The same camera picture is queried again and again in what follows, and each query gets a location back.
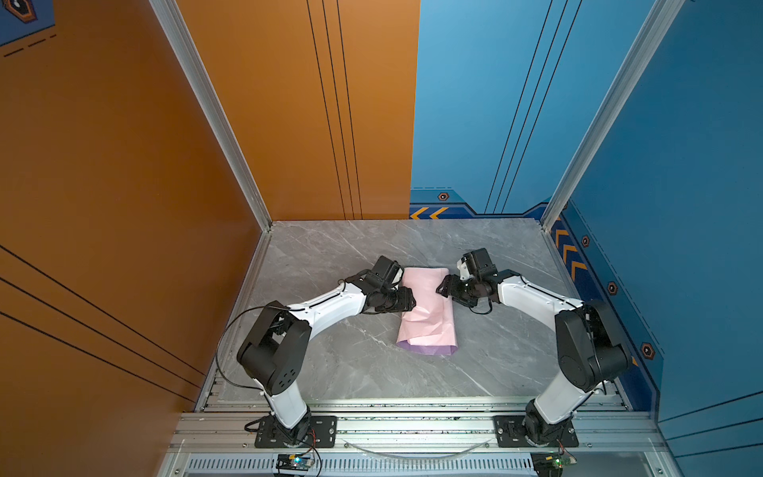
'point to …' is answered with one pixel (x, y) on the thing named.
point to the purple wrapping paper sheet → (429, 326)
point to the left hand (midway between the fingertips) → (411, 301)
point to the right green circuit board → (548, 464)
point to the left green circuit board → (295, 462)
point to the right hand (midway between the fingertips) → (441, 293)
